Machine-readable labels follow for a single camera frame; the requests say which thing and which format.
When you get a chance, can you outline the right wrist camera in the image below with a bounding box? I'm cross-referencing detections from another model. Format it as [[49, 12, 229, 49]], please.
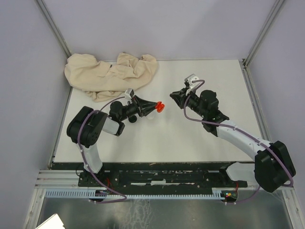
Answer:
[[184, 74, 199, 90]]

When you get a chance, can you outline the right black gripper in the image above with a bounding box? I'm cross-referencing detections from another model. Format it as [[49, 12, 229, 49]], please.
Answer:
[[170, 86, 207, 118]]

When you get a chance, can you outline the aluminium frame post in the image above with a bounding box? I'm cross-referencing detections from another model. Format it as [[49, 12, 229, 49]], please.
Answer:
[[35, 0, 71, 58], [243, 0, 287, 68]]

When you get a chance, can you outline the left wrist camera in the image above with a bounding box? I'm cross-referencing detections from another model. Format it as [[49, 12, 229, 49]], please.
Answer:
[[124, 88, 134, 100]]

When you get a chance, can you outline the white earbud charging case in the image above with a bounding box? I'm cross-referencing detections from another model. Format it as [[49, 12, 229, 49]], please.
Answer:
[[147, 113, 155, 120]]

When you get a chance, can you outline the left aluminium frame post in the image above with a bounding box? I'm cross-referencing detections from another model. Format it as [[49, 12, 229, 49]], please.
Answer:
[[35, 0, 71, 58]]

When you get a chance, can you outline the right aluminium frame post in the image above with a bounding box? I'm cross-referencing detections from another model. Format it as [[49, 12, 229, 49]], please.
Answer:
[[243, 0, 287, 68]]

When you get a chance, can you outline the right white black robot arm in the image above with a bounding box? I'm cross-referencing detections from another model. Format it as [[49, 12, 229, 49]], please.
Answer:
[[170, 88, 296, 193]]

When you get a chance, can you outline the red earbud charging case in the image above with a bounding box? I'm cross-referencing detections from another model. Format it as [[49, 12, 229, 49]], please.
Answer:
[[155, 101, 165, 113]]

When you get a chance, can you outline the black earbud charging case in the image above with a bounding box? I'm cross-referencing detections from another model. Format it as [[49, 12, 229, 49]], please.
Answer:
[[128, 115, 137, 123]]

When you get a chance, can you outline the white slotted cable duct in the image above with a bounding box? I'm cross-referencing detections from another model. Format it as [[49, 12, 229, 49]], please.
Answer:
[[45, 187, 236, 199]]

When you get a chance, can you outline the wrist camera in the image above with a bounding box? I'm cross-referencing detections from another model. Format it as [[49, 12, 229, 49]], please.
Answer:
[[124, 88, 134, 100], [184, 74, 199, 90]]

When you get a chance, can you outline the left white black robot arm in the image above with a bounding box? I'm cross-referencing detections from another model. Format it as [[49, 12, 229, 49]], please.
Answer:
[[66, 95, 165, 186]]

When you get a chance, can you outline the beige crumpled cloth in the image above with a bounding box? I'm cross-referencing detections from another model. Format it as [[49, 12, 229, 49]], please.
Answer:
[[64, 52, 158, 102]]

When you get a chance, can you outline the white paper sheet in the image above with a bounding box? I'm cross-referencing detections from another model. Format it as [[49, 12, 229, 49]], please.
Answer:
[[36, 214, 65, 229]]

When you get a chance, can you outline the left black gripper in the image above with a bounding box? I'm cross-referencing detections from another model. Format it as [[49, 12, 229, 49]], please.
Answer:
[[120, 94, 158, 121]]

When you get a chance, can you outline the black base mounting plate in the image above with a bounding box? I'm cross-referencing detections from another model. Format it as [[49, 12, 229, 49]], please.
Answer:
[[78, 162, 247, 191]]

